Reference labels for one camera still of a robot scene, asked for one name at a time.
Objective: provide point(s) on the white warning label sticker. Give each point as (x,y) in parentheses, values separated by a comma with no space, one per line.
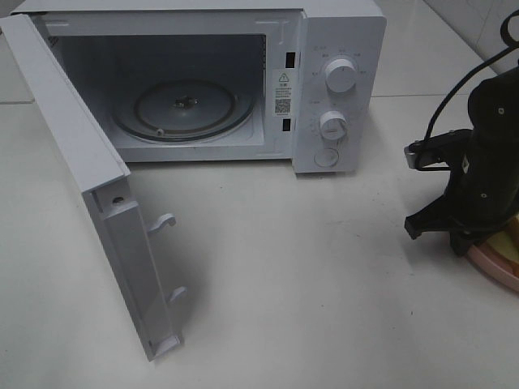
(282,92)

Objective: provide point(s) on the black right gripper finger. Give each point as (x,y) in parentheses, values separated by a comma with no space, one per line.
(432,218)
(461,241)

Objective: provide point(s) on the green lettuce leaf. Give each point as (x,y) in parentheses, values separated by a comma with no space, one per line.
(505,243)

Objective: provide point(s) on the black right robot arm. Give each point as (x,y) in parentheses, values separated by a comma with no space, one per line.
(493,111)

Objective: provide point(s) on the pink round plate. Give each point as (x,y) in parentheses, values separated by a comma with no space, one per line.
(494,265)

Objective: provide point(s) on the white microwave oven body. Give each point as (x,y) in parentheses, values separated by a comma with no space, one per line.
(111,48)

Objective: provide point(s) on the upper white power knob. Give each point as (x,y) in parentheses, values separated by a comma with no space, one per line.
(340,74)

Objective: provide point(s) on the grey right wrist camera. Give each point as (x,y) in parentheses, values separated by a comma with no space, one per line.
(438,153)

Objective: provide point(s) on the white microwave door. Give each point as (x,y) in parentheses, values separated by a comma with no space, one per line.
(102,178)

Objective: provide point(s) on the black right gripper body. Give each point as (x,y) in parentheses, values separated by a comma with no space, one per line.
(482,188)

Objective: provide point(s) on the lower white timer knob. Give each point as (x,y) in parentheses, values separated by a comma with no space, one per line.
(333,126)

